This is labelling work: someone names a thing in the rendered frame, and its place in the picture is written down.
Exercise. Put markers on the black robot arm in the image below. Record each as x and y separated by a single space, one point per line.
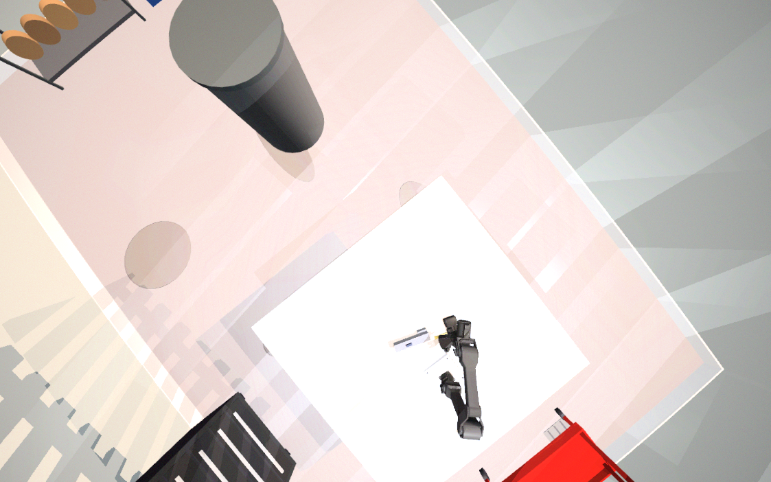
468 427

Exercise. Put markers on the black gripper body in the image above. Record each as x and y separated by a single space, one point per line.
450 322

